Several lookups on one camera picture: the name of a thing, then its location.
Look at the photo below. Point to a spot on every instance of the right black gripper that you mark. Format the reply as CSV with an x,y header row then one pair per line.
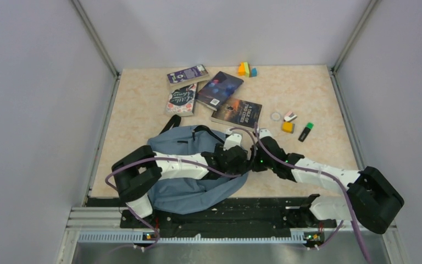
x,y
255,165

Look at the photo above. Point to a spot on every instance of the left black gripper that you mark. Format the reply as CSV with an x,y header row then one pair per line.
x,y
238,169

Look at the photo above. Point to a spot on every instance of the A Tale of Two Cities book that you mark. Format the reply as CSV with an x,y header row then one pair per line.
x,y
237,113

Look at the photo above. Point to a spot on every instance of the blue-grey student backpack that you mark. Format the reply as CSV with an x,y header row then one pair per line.
x,y
188,192

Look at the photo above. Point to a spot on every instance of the dark blue bokeh book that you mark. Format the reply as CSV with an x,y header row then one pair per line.
x,y
218,90

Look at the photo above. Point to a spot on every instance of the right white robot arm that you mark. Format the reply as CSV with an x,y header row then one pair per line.
x,y
371,196

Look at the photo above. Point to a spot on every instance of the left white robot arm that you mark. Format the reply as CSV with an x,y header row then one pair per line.
x,y
147,180

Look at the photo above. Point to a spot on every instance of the orange pencil sharpener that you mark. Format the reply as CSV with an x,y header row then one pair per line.
x,y
288,127

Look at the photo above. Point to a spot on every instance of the green and black highlighter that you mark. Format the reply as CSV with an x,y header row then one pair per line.
x,y
305,132

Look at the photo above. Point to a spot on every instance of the floral Little Women book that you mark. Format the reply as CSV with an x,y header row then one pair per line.
x,y
181,102

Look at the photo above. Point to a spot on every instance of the colourful sticky note stack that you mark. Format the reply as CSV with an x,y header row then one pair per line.
x,y
245,69

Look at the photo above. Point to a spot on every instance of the purple paperback book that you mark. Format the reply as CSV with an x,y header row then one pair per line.
x,y
192,74

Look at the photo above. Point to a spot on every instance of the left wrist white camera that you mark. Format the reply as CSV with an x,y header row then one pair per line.
x,y
232,139

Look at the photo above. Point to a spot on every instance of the wrist white camera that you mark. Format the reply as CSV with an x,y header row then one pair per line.
x,y
263,133
232,139

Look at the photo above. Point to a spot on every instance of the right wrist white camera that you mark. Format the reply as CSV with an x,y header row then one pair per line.
x,y
263,133

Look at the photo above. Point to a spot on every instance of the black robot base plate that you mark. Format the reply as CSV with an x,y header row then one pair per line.
x,y
241,218

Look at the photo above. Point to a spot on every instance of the aluminium frame rail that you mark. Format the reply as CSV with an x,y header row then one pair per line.
x,y
105,231

